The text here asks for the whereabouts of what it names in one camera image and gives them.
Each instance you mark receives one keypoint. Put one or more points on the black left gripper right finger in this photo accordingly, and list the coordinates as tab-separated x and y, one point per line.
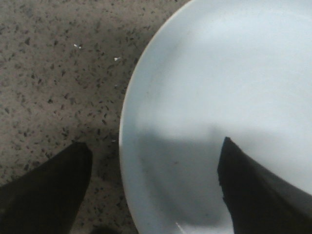
259	201

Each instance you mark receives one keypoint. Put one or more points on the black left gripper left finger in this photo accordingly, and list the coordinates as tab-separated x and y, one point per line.
47	199

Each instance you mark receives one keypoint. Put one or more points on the light blue round plate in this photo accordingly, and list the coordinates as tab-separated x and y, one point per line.
216	68

